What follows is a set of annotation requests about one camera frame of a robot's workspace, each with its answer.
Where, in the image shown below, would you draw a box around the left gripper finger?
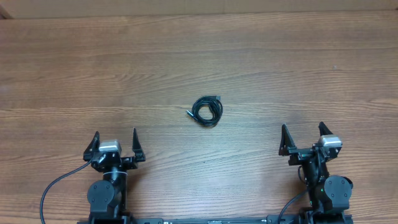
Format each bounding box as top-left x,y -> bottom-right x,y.
83,131 -> 100,161
132,128 -> 146,162

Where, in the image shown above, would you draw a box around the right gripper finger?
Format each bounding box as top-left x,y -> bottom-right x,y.
318,121 -> 333,136
279,124 -> 297,156

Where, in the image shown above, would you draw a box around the long black cable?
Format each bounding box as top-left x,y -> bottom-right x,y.
185,95 -> 224,127

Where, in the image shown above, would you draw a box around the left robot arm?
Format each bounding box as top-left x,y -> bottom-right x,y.
83,129 -> 146,224

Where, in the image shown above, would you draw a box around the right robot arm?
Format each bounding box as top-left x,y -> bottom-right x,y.
276,122 -> 353,224

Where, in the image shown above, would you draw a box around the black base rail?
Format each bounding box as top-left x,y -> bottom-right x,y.
76,213 -> 354,224

